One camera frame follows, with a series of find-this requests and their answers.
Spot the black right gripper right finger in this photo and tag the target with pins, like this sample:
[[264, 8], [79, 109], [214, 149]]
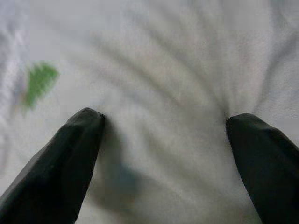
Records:
[[268, 168]]

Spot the white pillow with green tree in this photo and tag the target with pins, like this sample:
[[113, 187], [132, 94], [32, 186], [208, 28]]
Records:
[[163, 70]]

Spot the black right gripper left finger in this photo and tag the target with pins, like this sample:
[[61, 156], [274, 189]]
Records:
[[53, 172]]

